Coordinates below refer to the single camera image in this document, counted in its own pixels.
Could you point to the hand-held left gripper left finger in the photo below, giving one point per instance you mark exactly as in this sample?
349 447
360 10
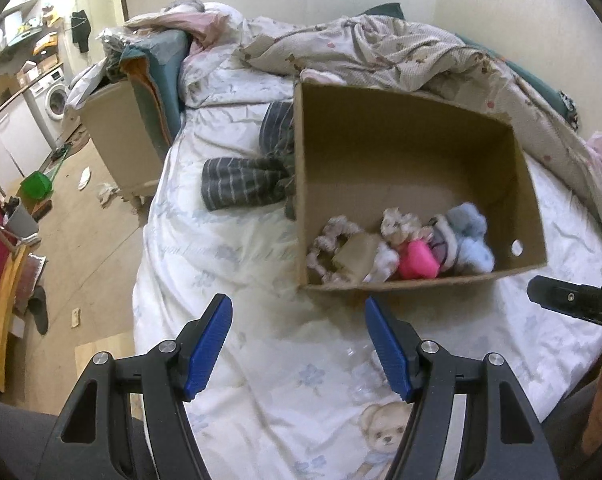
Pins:
208 350

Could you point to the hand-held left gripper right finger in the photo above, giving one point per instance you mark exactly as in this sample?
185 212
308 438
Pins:
388 350

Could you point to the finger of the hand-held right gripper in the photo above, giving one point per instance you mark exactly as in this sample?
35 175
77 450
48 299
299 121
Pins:
566 297

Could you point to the white sock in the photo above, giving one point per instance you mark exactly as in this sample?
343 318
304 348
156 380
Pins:
385 261

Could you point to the pink rubber duck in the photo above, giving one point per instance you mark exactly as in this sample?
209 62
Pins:
418 260

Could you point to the brown pouch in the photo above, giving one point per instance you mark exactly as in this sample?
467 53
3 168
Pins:
353 255

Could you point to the light blue plush toy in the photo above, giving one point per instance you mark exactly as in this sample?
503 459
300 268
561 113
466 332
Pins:
473 240

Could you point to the grey white plush toy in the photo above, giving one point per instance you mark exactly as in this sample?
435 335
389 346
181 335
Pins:
446 247

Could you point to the small cream scrunchie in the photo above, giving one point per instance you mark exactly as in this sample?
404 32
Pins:
423 234

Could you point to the brown cardboard box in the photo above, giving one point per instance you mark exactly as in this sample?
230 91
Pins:
406 150

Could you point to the person's right forearm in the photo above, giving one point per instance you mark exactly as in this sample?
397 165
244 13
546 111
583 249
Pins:
601 400

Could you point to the clear plastic wrapper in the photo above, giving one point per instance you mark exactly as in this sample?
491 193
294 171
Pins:
368 372

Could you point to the white bear print bedsheet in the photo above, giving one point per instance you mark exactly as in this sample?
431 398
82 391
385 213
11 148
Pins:
231 260

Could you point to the small white floor item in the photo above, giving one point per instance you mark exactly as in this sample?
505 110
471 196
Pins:
76 318

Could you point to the grey striped garment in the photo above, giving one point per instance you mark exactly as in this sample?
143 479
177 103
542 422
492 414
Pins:
241 180

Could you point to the dark slipper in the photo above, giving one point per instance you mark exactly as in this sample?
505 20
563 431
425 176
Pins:
39 310

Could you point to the crumpled white tissue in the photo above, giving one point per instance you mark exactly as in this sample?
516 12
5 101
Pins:
107 194

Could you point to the yellow wooden chair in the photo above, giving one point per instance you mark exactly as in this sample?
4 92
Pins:
6 300

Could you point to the teal bolster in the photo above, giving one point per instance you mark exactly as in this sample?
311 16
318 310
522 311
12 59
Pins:
531 85

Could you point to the grey bin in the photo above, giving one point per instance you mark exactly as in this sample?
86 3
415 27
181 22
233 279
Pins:
22 220

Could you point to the beige nightstand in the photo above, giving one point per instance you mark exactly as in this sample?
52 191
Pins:
118 135

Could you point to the green dustpan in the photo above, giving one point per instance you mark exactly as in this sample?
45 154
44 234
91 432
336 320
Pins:
36 185

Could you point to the teal cushion with orange edge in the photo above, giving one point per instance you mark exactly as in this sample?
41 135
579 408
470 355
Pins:
161 75

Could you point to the small pink cloth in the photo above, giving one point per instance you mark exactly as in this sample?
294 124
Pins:
323 78

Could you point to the white cabinet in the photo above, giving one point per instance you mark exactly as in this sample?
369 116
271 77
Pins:
11 135

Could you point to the white washing machine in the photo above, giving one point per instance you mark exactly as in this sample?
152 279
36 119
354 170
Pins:
51 95

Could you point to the beige floral quilt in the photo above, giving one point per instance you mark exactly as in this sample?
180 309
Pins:
381 45

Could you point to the silver plastic bag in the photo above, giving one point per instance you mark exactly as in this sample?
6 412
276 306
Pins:
113 40

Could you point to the pink garment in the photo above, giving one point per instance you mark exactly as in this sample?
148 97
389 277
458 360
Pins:
191 20

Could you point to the teal pillow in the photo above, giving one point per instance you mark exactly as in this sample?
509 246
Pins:
386 10

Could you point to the black hanging garment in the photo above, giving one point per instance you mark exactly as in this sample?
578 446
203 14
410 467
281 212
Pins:
81 30

